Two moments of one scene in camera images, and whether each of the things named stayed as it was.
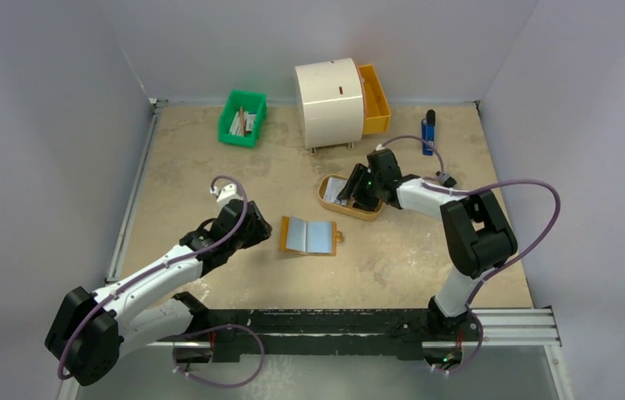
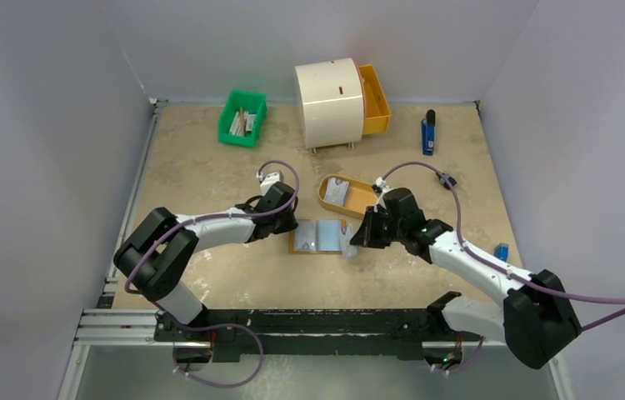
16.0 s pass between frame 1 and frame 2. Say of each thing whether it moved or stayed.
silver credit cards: stayed
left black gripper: moved
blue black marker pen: stayed
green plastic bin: stayed
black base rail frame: stayed
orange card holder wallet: moved
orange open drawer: stayed
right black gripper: moved
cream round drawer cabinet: stayed
